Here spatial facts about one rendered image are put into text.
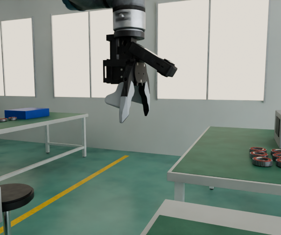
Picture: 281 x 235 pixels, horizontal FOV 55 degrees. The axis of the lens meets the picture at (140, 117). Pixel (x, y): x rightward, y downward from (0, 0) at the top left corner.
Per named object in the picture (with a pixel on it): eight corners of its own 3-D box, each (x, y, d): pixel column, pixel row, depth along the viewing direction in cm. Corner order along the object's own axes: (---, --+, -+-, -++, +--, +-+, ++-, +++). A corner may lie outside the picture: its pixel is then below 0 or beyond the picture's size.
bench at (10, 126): (-60, 187, 329) (-65, 126, 320) (47, 151, 505) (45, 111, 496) (-4, 198, 296) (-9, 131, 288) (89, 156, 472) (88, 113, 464)
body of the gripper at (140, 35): (117, 85, 69) (117, 37, 68) (149, 85, 66) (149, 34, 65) (102, 86, 62) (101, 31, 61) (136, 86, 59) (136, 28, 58)
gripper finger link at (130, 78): (124, 104, 60) (133, 72, 64) (132, 104, 60) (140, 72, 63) (116, 92, 56) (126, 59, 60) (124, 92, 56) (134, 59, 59)
